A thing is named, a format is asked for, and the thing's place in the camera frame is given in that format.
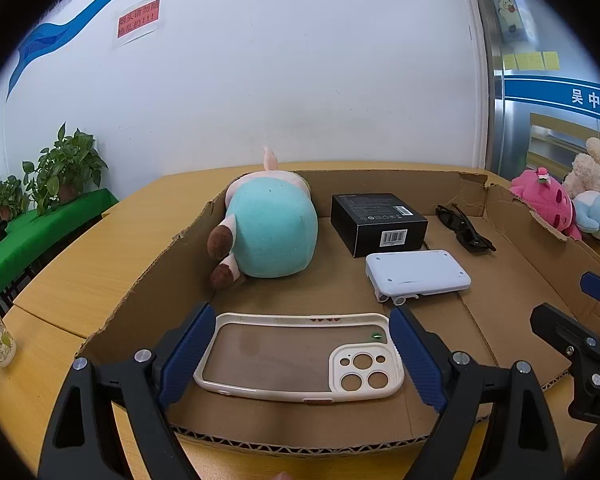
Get black cardboard product box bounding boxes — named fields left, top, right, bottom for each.
left=330, top=192, right=429, bottom=259

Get white handheld device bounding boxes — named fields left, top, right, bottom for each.
left=365, top=250, right=472, bottom=306

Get blue wall stripe decal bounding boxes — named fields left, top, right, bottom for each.
left=7, top=0, right=381, bottom=101

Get cartoon sheep poster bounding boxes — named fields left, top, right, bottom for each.
left=490, top=0, right=536, bottom=46

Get green tablecloth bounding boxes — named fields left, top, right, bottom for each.
left=0, top=189, right=120, bottom=306

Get magenta plush toy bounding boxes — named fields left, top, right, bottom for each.
left=509, top=167, right=583, bottom=241

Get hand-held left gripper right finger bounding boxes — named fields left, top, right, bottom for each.
left=389, top=305, right=566, bottom=480

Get white phone case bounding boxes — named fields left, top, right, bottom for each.
left=193, top=311, right=407, bottom=404

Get black sunglasses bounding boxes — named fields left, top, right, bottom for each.
left=435, top=203, right=497, bottom=254

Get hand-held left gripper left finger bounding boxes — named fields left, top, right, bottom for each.
left=40, top=301, right=217, bottom=480

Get small potted green plant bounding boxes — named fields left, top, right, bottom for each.
left=0, top=172, right=30, bottom=221

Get blue door banner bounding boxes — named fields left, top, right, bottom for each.
left=504, top=77, right=600, bottom=123

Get large potted green plant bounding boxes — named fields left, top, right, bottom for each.
left=22, top=122, right=110, bottom=216

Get beige bunny plush toy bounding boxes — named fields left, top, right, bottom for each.
left=562, top=137, right=600, bottom=198

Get pink pig plush toy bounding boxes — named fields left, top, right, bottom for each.
left=207, top=145, right=320, bottom=290

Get brown cardboard box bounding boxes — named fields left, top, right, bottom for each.
left=72, top=169, right=600, bottom=456

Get red paper wall sign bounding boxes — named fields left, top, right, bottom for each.
left=112, top=0, right=163, bottom=51

